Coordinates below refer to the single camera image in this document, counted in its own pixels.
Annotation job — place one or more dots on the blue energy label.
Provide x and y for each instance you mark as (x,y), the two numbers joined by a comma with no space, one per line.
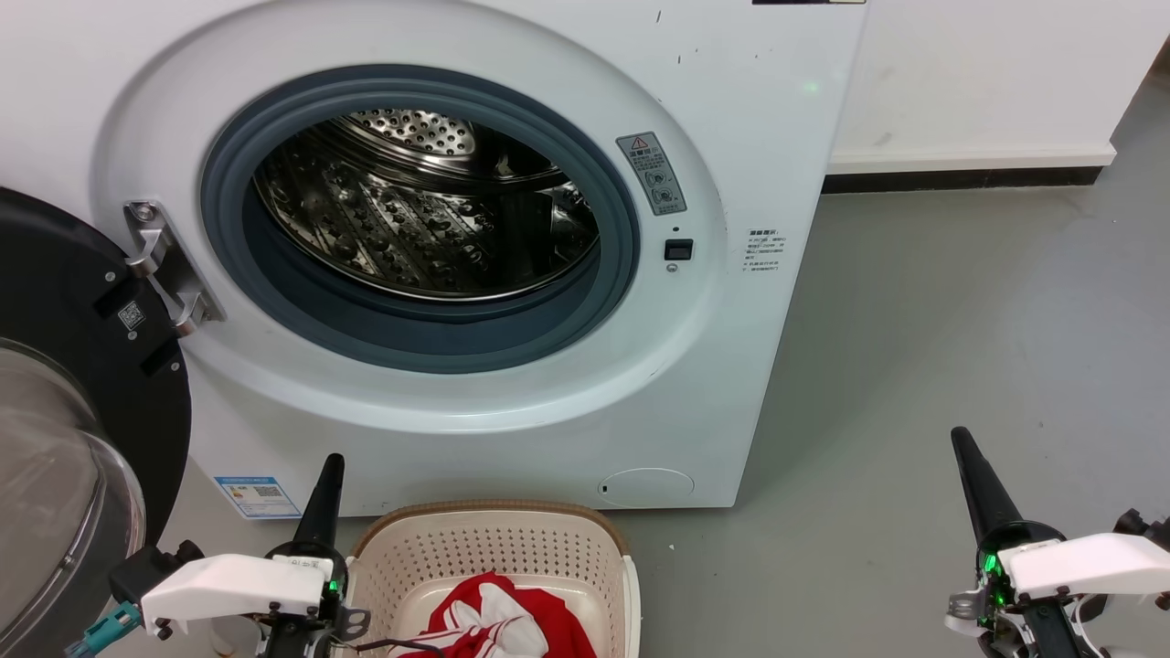
(256,497)

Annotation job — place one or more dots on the stainless steel washing machine drum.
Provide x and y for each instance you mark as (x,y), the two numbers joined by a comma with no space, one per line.
(411,228)

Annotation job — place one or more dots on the black baseboard strip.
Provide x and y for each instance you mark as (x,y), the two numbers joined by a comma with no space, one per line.
(960,180)

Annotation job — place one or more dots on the red and white garment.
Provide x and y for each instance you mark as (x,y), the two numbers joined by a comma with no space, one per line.
(548,621)

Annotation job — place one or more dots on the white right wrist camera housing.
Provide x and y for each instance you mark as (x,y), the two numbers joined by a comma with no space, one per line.
(1088,562)

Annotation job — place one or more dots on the black door latch slot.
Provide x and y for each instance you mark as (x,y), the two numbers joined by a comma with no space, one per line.
(678,249)

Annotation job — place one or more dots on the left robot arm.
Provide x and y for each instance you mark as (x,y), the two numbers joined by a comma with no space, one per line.
(146,567)

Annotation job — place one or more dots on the QR code sticker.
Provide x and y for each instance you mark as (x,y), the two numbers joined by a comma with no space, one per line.
(132,315)

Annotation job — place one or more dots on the white text label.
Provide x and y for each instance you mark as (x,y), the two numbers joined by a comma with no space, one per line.
(764,250)

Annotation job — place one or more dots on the washing machine door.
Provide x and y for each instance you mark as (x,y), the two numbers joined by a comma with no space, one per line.
(64,274)

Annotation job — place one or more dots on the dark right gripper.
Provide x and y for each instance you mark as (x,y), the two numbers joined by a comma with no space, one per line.
(1042,631)

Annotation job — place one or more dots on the silver door hinge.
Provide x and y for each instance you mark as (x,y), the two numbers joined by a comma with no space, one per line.
(164,265)

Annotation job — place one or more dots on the round drain filter cover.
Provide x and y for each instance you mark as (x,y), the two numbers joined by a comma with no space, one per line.
(646,487)

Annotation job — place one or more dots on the white front-load washing machine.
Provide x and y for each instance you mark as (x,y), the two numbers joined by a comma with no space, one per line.
(713,366)

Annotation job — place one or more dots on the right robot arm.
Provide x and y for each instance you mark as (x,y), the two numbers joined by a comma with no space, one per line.
(1147,528)

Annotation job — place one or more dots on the grey warning sticker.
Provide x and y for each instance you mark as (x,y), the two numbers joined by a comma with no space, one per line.
(651,174)

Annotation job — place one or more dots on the grey rubber door gasket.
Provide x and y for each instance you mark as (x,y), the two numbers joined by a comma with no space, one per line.
(420,343)

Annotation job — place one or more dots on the cream perforated laundry basket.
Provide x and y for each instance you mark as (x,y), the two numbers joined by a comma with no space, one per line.
(494,544)

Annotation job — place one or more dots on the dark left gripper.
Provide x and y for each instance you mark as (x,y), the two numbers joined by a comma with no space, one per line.
(302,640)

